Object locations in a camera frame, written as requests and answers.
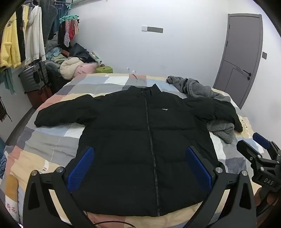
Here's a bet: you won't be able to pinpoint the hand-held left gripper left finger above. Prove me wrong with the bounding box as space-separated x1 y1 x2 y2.
22 146 95 228

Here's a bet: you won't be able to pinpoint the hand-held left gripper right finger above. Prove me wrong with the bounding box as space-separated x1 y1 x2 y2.
185 146 257 228

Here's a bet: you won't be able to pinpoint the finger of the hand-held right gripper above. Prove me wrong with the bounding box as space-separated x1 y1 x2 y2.
252 132 281 157
236 140 267 173

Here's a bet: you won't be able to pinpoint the black puffer jacket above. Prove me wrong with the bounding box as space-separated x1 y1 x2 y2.
34 84 243 217

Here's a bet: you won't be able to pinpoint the pile of dark clothes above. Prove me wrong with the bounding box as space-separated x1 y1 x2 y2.
67 43 91 62

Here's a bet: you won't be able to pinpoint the hanging small clothes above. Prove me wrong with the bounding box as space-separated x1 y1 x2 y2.
58 20 79 47

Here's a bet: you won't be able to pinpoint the checkered pastel bedspread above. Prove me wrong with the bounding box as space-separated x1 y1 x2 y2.
0 73 281 228

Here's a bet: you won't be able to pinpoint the grey fleece garment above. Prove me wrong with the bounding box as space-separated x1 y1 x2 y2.
166 76 235 144

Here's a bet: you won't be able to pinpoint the dark red suitcase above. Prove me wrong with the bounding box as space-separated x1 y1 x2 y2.
27 86 53 109

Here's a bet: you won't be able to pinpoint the grey door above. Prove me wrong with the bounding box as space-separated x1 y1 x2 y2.
213 14 263 110

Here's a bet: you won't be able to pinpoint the pink pillow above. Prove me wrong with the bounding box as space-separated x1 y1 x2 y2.
75 62 98 77

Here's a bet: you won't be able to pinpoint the cream fleece garment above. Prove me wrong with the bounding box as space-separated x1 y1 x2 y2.
60 57 84 80

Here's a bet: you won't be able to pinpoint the dark grey suitcase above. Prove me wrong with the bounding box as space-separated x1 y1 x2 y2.
19 61 47 92

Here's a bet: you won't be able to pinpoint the teal scarf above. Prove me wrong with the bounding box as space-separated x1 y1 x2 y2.
0 68 17 95

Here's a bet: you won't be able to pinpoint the white hanging hoodie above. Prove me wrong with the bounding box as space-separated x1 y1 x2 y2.
23 5 46 66

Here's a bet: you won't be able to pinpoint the yellow fleece robe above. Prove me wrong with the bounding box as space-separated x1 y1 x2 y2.
0 11 22 69

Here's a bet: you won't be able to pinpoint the black hanging garment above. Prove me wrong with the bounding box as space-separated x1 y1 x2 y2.
16 5 27 64

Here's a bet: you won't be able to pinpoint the green clip drying hanger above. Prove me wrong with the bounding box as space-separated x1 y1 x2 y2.
59 15 80 23

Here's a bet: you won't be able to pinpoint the grey fuzzy hanging garment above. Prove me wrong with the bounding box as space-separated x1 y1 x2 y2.
41 0 58 44

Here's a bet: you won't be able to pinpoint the black cable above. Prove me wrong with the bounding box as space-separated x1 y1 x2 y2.
93 221 141 228

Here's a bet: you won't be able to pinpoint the long wall switch panel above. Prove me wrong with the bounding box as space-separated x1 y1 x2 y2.
142 26 163 33

